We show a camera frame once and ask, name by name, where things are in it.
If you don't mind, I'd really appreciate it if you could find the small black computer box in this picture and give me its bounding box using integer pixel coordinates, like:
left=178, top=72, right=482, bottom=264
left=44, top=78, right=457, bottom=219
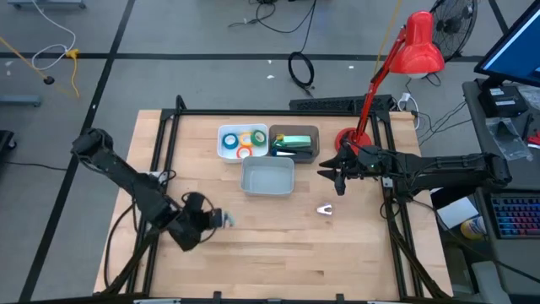
left=478, top=84, right=528, bottom=118

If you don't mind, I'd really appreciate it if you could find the white floor cable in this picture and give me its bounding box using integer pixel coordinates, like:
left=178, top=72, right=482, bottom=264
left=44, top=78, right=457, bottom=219
left=31, top=0, right=78, bottom=72

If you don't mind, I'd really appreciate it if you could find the grey side desk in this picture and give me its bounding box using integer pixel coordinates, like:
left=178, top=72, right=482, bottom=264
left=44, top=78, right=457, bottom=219
left=462, top=78, right=540, bottom=191

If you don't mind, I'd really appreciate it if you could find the mint green stapler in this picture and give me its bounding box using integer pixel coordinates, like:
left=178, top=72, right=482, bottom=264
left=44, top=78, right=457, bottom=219
left=281, top=134, right=313, bottom=148

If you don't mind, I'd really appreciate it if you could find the white box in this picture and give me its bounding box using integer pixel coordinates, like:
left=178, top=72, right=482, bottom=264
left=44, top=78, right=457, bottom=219
left=436, top=196, right=480, bottom=231

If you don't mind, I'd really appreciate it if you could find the yellow cord with black weight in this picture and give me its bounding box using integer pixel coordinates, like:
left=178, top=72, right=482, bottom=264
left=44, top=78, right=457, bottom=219
left=0, top=36, right=56, bottom=86

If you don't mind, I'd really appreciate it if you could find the backlit computer keyboard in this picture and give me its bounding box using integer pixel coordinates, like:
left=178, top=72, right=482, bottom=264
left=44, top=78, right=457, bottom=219
left=489, top=192, right=540, bottom=241

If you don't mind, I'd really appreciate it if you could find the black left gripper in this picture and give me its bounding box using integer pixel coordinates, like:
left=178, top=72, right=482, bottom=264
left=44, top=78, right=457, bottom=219
left=168, top=192, right=226, bottom=252

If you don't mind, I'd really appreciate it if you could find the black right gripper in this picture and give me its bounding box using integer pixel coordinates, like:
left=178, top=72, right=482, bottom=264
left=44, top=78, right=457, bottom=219
left=316, top=145, right=385, bottom=181

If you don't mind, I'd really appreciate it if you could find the white power adapter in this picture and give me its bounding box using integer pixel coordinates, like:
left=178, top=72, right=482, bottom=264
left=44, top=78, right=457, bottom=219
left=398, top=91, right=419, bottom=130

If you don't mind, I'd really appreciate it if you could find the black cart base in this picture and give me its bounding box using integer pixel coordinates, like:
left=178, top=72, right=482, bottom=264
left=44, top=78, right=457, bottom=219
left=0, top=129, right=17, bottom=164

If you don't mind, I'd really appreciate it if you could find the black power strip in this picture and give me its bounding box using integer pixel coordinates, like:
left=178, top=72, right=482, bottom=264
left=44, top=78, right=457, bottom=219
left=289, top=94, right=396, bottom=114

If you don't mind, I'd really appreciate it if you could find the red desk lamp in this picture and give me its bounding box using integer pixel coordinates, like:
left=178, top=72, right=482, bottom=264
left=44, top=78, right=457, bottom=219
left=334, top=10, right=446, bottom=163

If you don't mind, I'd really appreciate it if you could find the clear plastic bag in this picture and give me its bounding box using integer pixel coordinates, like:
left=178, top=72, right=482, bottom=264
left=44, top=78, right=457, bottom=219
left=484, top=117, right=533, bottom=161

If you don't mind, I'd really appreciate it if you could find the yellow floor cable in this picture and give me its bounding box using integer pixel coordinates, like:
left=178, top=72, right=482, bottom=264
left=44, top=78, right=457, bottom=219
left=65, top=48, right=81, bottom=99

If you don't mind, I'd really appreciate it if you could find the large black stapler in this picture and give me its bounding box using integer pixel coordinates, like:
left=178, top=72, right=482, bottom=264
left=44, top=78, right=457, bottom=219
left=273, top=145, right=316, bottom=158

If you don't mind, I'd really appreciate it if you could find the white plastic bin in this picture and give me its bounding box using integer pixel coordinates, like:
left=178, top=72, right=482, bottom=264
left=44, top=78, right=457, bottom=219
left=215, top=123, right=270, bottom=164

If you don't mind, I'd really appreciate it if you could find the coiled black cable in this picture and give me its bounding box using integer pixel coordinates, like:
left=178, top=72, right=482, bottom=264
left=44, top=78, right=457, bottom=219
left=287, top=51, right=316, bottom=97

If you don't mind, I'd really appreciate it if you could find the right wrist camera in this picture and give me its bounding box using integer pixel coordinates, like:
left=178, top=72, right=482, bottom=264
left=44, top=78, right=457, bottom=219
left=332, top=176, right=348, bottom=197

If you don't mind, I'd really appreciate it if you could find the yellow wipes container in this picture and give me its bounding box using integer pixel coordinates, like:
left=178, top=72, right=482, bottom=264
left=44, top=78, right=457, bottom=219
left=460, top=214, right=487, bottom=241

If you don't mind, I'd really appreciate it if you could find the black floor fan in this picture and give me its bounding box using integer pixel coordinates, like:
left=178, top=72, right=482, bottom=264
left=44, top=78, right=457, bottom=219
left=429, top=0, right=480, bottom=62

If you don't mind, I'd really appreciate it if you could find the brown plastic bin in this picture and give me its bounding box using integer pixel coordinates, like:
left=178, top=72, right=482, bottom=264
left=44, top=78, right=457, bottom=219
left=267, top=124, right=321, bottom=165

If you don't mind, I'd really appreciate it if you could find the computer monitor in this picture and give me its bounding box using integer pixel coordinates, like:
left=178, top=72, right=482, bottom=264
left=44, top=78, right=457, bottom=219
left=472, top=0, right=540, bottom=89

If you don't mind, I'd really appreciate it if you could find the grey plastic bin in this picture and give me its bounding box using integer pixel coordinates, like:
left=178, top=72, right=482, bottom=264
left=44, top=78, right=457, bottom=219
left=240, top=156, right=296, bottom=198

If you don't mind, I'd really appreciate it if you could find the grey metal floor bar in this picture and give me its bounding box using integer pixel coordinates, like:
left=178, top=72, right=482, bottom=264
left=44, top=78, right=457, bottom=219
left=0, top=95, right=42, bottom=108
left=8, top=0, right=86, bottom=11

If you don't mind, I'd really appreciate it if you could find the black metal table frame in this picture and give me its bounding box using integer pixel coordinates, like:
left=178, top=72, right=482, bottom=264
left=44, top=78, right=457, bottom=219
left=100, top=95, right=455, bottom=303

